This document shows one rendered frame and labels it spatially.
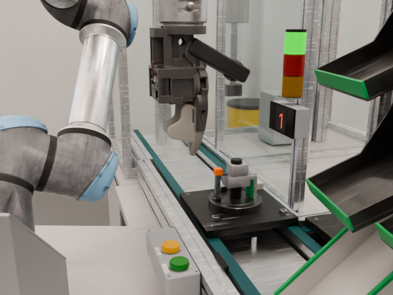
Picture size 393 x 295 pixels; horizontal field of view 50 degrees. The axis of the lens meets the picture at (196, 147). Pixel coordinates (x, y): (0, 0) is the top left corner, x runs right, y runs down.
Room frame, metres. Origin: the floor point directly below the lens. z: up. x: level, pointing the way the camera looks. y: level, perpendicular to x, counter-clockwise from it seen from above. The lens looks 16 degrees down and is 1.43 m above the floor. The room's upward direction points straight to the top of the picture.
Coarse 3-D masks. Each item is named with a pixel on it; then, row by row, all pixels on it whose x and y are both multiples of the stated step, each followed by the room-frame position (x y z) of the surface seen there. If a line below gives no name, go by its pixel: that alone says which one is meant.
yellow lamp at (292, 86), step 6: (282, 78) 1.01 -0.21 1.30; (288, 78) 1.00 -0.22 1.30; (294, 78) 0.99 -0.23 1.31; (300, 78) 0.99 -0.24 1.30; (282, 84) 1.01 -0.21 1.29; (288, 84) 1.00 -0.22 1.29; (294, 84) 0.99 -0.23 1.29; (300, 84) 1.00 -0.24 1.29; (282, 90) 1.01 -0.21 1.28; (288, 90) 1.00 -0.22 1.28; (294, 90) 0.99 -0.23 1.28; (300, 90) 1.00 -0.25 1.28; (282, 96) 1.01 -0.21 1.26; (288, 96) 0.99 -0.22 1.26; (294, 96) 0.99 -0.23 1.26; (300, 96) 1.00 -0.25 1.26
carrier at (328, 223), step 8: (312, 216) 0.96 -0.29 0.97; (320, 216) 0.96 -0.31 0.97; (328, 216) 0.96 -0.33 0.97; (312, 224) 0.92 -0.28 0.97; (320, 224) 0.91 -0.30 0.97; (328, 224) 0.91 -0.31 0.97; (336, 224) 0.91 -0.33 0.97; (320, 232) 0.89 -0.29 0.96; (328, 232) 0.87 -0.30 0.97; (336, 232) 0.87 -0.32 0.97; (328, 240) 0.86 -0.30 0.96
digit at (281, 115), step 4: (280, 108) 1.01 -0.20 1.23; (284, 108) 0.99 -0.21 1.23; (280, 112) 1.01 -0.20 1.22; (284, 112) 0.99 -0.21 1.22; (276, 116) 1.03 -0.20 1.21; (280, 116) 1.01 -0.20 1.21; (284, 116) 0.99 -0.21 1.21; (276, 120) 1.03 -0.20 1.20; (280, 120) 1.01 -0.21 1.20; (284, 120) 0.99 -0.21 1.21; (276, 124) 1.03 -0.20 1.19; (280, 124) 1.01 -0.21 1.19; (284, 124) 0.99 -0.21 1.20; (276, 128) 1.03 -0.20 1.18; (280, 128) 1.01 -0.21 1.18; (284, 128) 0.99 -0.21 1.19; (284, 132) 0.99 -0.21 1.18
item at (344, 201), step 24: (384, 120) 0.60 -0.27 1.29; (384, 144) 0.60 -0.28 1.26; (336, 168) 0.59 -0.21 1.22; (360, 168) 0.59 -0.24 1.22; (384, 168) 0.57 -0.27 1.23; (312, 192) 0.57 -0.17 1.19; (336, 192) 0.55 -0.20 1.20; (360, 192) 0.53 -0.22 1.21; (384, 192) 0.51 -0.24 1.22; (336, 216) 0.50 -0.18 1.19; (360, 216) 0.46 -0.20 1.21; (384, 216) 0.46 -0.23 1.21
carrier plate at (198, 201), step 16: (192, 192) 1.11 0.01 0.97; (208, 192) 1.11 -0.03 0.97; (192, 208) 1.00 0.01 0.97; (208, 208) 1.00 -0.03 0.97; (272, 208) 1.00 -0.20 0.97; (208, 224) 0.91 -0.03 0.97; (224, 224) 0.91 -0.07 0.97; (240, 224) 0.91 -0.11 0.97; (256, 224) 0.92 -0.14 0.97; (272, 224) 0.93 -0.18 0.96; (288, 224) 0.94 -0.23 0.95
